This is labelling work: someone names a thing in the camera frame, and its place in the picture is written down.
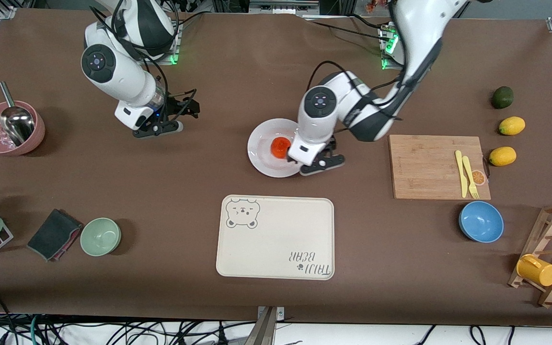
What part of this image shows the grey metal box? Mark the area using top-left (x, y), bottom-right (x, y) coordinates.
top-left (249, 0), bottom-right (321, 17)

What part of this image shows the yellow plastic knife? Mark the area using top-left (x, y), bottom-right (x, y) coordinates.
top-left (455, 150), bottom-right (469, 198)

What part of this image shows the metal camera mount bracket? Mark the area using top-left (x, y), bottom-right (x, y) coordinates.
top-left (243, 306), bottom-right (285, 345)

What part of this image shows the black cable on table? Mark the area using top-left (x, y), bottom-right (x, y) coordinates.
top-left (175, 11), bottom-right (206, 25)
top-left (305, 14), bottom-right (394, 43)

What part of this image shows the dark green avocado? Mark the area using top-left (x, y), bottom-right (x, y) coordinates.
top-left (491, 86), bottom-right (515, 109)

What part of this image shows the yellow plastic fork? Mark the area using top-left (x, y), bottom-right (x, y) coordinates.
top-left (462, 155), bottom-right (480, 199)

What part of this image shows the wooden peg mug rack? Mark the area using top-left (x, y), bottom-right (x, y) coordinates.
top-left (508, 203), bottom-right (552, 308)

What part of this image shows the pale green bowl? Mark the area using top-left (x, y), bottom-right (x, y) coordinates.
top-left (80, 218), bottom-right (122, 257)

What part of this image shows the wooden cutting board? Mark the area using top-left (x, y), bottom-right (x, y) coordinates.
top-left (389, 134), bottom-right (492, 201)

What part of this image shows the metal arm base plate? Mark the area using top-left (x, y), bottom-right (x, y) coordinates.
top-left (163, 22), bottom-right (182, 65)
top-left (379, 22), bottom-right (403, 71)

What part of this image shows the yellow lemon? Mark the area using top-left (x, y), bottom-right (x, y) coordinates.
top-left (489, 147), bottom-right (517, 167)
top-left (499, 116), bottom-right (526, 136)

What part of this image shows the yellow mug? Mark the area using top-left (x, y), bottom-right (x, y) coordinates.
top-left (516, 254), bottom-right (552, 287)

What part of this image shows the dark grey folded cloth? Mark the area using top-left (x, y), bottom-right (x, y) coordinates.
top-left (27, 208), bottom-right (84, 262)

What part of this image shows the cream tray with bear print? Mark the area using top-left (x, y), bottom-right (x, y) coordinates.
top-left (216, 194), bottom-right (335, 281)

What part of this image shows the orange mandarin fruit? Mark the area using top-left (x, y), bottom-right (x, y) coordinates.
top-left (270, 137), bottom-right (292, 159)

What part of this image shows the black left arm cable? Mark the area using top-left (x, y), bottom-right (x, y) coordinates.
top-left (307, 60), bottom-right (401, 120)

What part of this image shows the brown table cloth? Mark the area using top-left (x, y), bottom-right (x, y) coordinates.
top-left (0, 9), bottom-right (552, 326)

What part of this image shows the metal ladle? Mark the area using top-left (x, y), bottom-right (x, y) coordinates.
top-left (0, 81), bottom-right (36, 147)

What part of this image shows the blue bowl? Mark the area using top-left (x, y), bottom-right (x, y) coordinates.
top-left (459, 201), bottom-right (505, 243)

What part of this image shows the white round plate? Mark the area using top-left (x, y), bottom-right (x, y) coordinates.
top-left (247, 118), bottom-right (305, 179)

